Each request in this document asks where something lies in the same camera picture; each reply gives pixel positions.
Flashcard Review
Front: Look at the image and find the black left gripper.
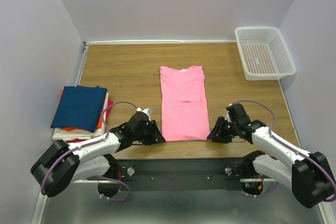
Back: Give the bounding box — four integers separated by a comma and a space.
133, 120, 166, 146

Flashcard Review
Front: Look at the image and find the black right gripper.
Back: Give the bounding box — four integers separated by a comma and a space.
206, 115, 239, 144

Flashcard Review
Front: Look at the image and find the pink t shirt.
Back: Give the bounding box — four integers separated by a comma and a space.
160, 66, 210, 142

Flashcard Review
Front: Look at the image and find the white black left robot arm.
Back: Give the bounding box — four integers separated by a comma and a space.
30, 111, 165, 197

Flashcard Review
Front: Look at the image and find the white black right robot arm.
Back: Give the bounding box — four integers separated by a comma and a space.
207, 101, 335, 208

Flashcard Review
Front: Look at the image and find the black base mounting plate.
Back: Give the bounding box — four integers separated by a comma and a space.
97, 157, 274, 198

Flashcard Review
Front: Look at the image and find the folded navy blue t shirt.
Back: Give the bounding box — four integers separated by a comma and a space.
50, 86, 107, 132

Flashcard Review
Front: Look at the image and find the white plastic basket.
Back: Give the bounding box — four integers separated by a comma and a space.
235, 26, 296, 81

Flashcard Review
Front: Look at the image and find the folded white t shirt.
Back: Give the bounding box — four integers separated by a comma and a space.
52, 93, 109, 141

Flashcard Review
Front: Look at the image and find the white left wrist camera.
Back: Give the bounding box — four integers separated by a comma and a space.
137, 107, 153, 117

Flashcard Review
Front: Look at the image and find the aluminium frame rail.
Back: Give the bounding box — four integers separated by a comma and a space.
30, 193, 48, 224

